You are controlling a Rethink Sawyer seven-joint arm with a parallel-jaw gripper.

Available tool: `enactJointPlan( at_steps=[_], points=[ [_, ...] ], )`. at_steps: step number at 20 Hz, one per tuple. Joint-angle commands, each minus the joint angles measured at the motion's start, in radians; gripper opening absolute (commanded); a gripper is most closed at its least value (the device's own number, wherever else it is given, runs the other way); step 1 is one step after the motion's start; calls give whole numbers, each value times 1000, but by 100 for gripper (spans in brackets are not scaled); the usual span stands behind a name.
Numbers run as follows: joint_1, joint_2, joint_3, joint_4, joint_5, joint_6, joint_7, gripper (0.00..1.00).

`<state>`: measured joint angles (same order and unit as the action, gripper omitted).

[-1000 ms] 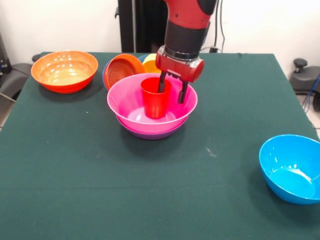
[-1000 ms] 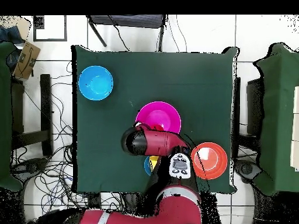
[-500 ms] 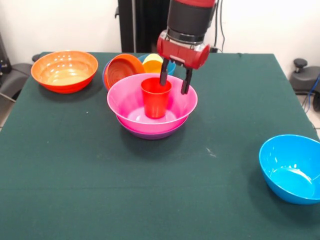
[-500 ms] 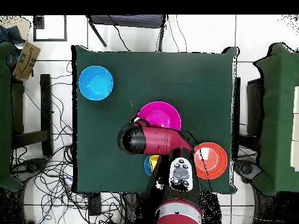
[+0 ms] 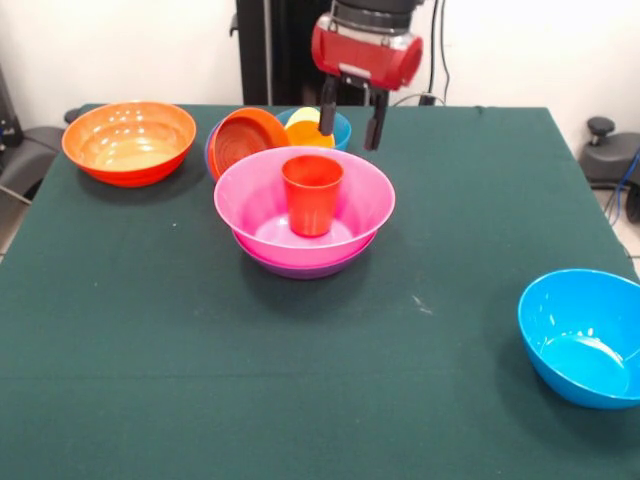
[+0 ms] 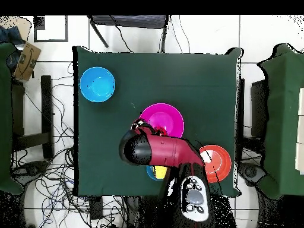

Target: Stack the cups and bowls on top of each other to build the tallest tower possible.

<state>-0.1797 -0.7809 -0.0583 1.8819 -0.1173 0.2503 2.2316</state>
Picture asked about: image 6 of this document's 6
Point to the dark green table cloth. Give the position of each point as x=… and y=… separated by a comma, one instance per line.
x=154, y=78

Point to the blue fabric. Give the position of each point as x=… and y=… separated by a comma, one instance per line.
x=9, y=35

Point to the yellow cup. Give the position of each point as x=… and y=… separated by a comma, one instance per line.
x=160, y=172

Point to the brown cardboard box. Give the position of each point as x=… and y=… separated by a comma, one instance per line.
x=27, y=61

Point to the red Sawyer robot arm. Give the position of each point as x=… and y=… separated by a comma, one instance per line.
x=171, y=149

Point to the large orange bowl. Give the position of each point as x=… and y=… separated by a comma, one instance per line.
x=219, y=163

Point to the large light blue bowl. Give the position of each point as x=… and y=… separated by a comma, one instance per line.
x=97, y=84

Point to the large pink bowl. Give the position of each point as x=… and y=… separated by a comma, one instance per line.
x=166, y=116

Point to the small light blue bowl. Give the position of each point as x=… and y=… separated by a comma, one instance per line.
x=149, y=172

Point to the black box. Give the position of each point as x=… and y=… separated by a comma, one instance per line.
x=258, y=106

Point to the black metal stand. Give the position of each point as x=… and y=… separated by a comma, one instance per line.
x=130, y=21

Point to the black bench frame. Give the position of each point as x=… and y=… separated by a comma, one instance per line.
x=46, y=106

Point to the black power strip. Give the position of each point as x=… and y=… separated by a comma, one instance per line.
x=96, y=209

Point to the black square frame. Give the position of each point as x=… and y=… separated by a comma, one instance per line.
x=39, y=22

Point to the green cloth covered table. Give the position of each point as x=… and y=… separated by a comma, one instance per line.
x=4, y=118
x=282, y=118

